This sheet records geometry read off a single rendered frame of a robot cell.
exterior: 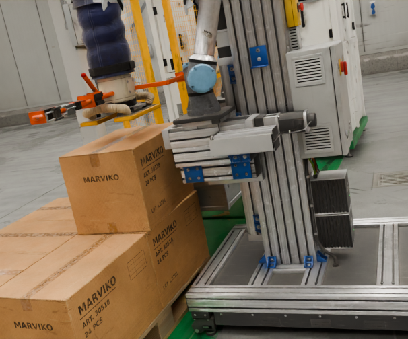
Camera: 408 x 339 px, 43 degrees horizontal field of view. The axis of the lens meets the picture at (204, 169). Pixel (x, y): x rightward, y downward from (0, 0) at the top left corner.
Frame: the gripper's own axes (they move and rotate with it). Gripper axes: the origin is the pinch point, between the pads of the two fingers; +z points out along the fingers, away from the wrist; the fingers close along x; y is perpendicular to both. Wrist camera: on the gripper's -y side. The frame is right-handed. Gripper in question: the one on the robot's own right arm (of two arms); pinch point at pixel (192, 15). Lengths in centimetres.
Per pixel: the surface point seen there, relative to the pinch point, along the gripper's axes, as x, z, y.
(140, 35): 40, 4, -73
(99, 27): -69, 0, -7
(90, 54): -71, 11, -15
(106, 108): -79, 37, -5
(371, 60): 836, 120, -138
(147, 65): 40, 25, -73
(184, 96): 88, 56, -80
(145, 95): -44, 37, -10
